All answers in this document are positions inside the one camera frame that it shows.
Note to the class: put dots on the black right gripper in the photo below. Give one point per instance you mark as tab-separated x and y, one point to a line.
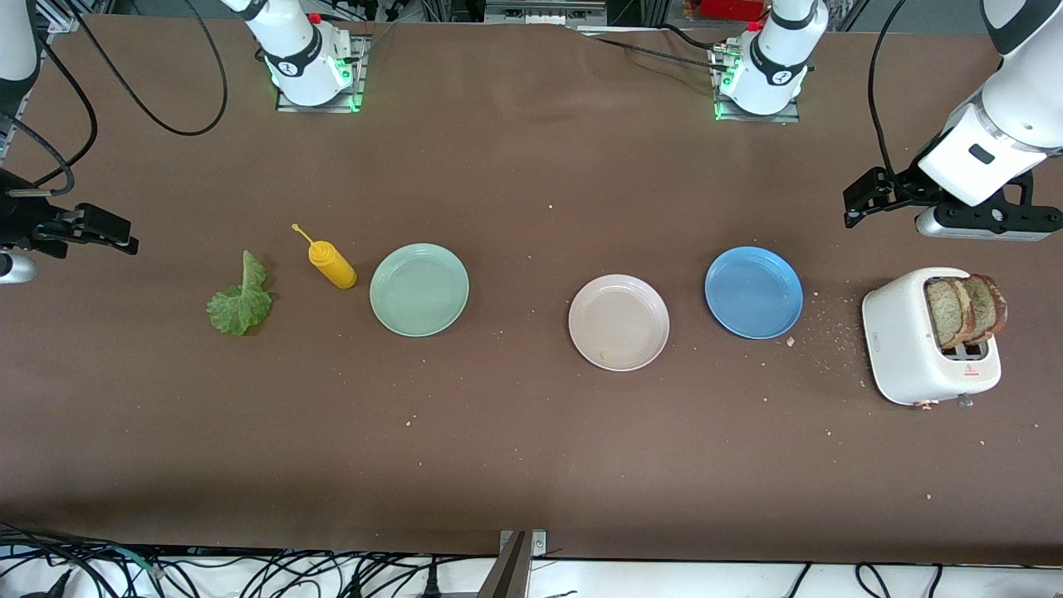
18	218

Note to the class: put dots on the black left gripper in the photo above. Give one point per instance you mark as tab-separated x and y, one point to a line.
903	184

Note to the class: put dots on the brown bread slice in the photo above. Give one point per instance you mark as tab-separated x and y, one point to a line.
992	303
942	311

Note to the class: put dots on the green lettuce leaf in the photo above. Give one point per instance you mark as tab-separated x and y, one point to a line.
237	311

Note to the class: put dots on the yellow mustard squeeze bottle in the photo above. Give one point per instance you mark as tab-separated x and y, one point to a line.
334	267

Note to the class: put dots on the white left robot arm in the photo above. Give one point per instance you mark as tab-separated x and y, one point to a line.
1005	124

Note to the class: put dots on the blue plate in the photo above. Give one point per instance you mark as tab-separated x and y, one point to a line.
754	292

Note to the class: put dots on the beige plate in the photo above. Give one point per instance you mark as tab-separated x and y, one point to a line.
619	322

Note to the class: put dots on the pale green plate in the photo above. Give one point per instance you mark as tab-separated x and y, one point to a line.
419	291

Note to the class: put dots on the white toaster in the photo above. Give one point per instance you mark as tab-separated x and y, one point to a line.
901	349

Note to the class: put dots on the red box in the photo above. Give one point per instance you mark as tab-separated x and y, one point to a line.
731	8

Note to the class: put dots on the grey metal box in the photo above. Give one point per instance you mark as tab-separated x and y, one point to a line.
540	12

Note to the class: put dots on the black floor plug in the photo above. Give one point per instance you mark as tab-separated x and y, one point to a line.
430	585

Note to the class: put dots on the dark metal bar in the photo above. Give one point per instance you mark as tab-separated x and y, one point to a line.
508	573

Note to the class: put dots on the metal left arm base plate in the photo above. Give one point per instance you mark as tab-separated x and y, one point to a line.
789	119

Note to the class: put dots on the aluminium frame profile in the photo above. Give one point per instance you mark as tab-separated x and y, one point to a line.
71	15

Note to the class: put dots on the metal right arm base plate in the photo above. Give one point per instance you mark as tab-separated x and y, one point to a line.
359	75

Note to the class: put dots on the silver metal clamp bracket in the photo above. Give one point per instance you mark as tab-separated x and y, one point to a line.
539	544

